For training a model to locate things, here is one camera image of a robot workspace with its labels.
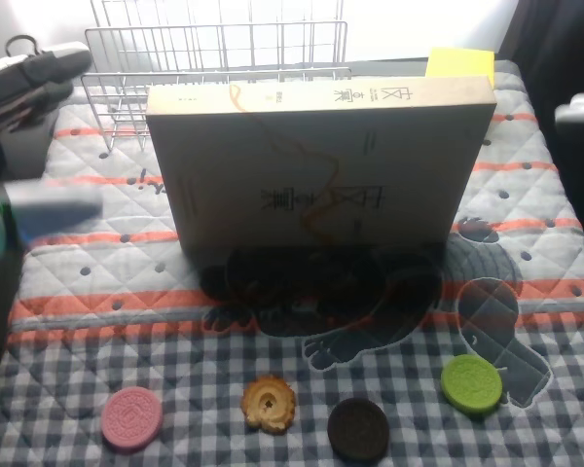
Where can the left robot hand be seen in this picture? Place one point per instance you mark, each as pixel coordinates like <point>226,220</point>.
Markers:
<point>34,73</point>

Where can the beige paperback book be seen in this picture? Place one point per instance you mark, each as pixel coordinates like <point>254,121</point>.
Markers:
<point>272,160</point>

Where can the yellow block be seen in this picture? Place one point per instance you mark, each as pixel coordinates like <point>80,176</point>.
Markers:
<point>460,63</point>

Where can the grey quilt with bear print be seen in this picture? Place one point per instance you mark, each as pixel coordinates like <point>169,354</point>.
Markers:
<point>126,340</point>

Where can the green sandwich cookie toy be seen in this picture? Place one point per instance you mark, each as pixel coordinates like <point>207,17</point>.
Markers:
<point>472,385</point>

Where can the pink sandwich cookie toy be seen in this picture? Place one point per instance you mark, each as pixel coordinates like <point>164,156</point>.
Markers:
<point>132,420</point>

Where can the dark chocolate sandwich cookie toy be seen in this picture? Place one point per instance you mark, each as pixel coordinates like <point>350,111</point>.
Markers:
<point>357,429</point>

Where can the butter cookie toy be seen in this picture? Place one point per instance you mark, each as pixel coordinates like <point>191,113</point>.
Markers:
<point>267,404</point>

